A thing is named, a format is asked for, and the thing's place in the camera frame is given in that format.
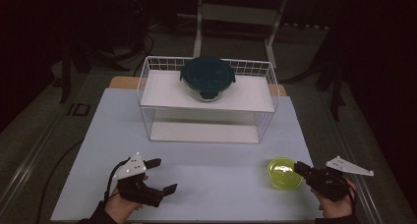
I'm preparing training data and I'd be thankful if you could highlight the round container with blue lid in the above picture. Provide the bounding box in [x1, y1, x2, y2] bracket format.
[179, 55, 236, 103]

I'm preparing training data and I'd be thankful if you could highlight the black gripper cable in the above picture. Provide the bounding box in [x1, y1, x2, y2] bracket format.
[103, 156, 132, 203]

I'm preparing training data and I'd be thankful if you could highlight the small container with green lid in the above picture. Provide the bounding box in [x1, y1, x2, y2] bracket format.
[267, 156, 304, 191]

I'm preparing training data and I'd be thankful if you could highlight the dark floor socket box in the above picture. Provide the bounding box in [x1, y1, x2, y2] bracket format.
[67, 102, 91, 118]

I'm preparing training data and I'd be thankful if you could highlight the person's right hand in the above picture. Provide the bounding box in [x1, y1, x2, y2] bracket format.
[313, 179, 358, 220]

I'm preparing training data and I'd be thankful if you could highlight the white wire rack shelf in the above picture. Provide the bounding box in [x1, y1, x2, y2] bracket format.
[137, 55, 280, 144]

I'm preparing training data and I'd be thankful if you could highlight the person's left hand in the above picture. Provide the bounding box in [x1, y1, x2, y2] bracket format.
[104, 174, 149, 224]

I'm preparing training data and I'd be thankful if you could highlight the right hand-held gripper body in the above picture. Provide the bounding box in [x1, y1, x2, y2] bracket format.
[306, 155, 375, 201]

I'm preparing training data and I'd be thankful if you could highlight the white metal stand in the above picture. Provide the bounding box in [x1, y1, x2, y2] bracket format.
[192, 0, 289, 70]

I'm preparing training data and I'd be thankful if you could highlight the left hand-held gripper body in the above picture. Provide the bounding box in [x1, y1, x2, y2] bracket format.
[112, 151, 165, 208]

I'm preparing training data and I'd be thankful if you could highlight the black floor cable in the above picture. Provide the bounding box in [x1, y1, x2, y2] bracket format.
[34, 138, 85, 224]

